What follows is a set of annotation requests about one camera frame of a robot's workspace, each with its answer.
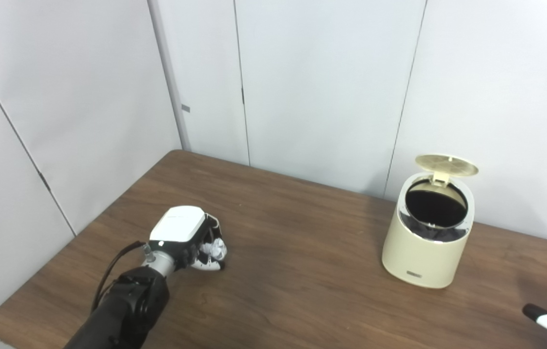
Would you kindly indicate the cream-colored bin body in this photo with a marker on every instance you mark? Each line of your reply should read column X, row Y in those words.
column 419, row 259

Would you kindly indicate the cream round bin lid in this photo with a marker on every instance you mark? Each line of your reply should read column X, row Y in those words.
column 445, row 165

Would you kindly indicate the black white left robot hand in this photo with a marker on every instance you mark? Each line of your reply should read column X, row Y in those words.
column 179, row 225

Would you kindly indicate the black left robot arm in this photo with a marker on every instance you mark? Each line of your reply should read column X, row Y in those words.
column 123, row 310

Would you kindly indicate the grey wall corner post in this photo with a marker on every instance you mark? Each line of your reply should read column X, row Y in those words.
column 169, row 77

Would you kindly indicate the white paper ball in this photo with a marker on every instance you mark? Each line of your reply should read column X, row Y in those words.
column 216, row 250

